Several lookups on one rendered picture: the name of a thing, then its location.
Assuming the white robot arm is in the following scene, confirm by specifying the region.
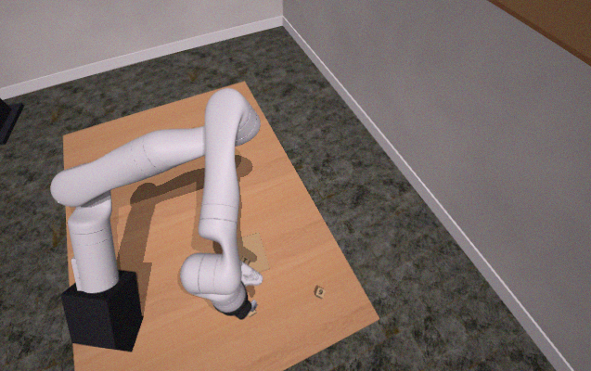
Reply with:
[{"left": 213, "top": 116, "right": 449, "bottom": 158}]
[{"left": 50, "top": 88, "right": 261, "bottom": 307}]

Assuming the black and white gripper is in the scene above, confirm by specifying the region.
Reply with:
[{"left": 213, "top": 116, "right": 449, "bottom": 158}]
[{"left": 212, "top": 261, "right": 263, "bottom": 320}]

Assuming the tan square mat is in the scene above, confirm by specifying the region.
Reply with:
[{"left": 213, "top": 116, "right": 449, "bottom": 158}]
[{"left": 237, "top": 233, "right": 270, "bottom": 273}]

